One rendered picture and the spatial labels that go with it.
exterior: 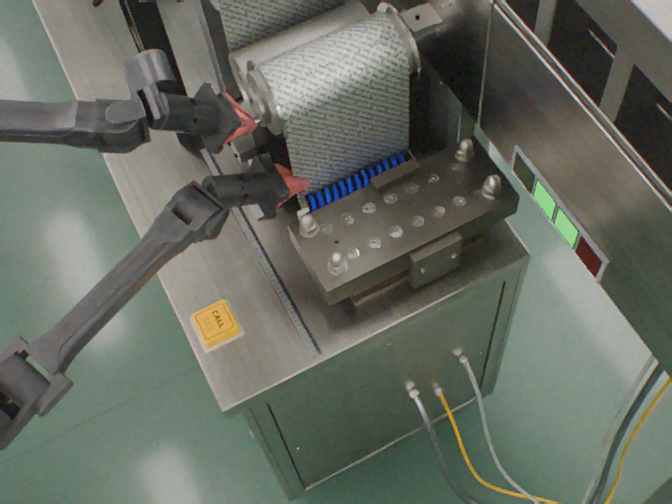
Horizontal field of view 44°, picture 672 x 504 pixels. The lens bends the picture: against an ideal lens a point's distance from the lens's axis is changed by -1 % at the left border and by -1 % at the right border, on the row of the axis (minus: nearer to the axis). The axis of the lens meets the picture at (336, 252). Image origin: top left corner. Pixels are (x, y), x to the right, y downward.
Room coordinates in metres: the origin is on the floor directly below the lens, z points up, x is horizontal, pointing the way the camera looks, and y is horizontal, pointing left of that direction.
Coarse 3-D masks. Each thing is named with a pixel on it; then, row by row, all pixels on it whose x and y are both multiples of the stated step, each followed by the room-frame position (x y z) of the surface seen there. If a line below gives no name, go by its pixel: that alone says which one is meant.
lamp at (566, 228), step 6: (558, 210) 0.66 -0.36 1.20; (558, 216) 0.66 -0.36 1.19; (564, 216) 0.65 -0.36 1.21; (558, 222) 0.66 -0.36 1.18; (564, 222) 0.64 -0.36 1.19; (570, 222) 0.63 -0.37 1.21; (558, 228) 0.65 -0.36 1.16; (564, 228) 0.64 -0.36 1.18; (570, 228) 0.63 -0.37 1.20; (564, 234) 0.64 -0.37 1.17; (570, 234) 0.63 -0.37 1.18; (576, 234) 0.62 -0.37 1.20; (570, 240) 0.62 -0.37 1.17
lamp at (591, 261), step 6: (582, 240) 0.60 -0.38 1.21; (582, 246) 0.60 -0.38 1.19; (588, 246) 0.59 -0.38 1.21; (576, 252) 0.61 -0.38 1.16; (582, 252) 0.60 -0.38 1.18; (588, 252) 0.59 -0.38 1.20; (582, 258) 0.59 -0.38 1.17; (588, 258) 0.58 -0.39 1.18; (594, 258) 0.57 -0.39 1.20; (588, 264) 0.58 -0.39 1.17; (594, 264) 0.57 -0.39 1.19; (594, 270) 0.56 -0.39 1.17; (594, 276) 0.56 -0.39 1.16
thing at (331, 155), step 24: (408, 96) 0.95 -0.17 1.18; (360, 120) 0.91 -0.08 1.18; (384, 120) 0.93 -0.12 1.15; (408, 120) 0.95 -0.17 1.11; (312, 144) 0.88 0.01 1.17; (336, 144) 0.90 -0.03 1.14; (360, 144) 0.91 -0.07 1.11; (384, 144) 0.93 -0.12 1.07; (312, 168) 0.88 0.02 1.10; (336, 168) 0.89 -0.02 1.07; (360, 168) 0.91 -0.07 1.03; (312, 192) 0.88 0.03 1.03
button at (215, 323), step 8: (216, 304) 0.73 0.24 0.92; (224, 304) 0.72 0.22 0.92; (200, 312) 0.72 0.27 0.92; (208, 312) 0.71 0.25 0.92; (216, 312) 0.71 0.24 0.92; (224, 312) 0.71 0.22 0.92; (200, 320) 0.70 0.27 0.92; (208, 320) 0.70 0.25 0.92; (216, 320) 0.69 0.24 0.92; (224, 320) 0.69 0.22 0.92; (232, 320) 0.69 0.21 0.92; (200, 328) 0.68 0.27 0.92; (208, 328) 0.68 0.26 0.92; (216, 328) 0.68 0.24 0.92; (224, 328) 0.68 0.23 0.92; (232, 328) 0.67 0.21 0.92; (208, 336) 0.66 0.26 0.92; (216, 336) 0.66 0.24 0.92; (224, 336) 0.66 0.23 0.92; (208, 344) 0.65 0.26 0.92
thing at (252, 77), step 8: (400, 32) 0.99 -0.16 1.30; (408, 48) 0.97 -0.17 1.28; (408, 56) 0.96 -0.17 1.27; (248, 72) 0.96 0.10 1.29; (248, 80) 0.97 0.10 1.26; (256, 80) 0.92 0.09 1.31; (264, 88) 0.91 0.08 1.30; (264, 96) 0.89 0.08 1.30; (272, 104) 0.88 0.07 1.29; (272, 112) 0.88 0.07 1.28; (272, 120) 0.88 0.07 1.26; (272, 128) 0.89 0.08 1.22
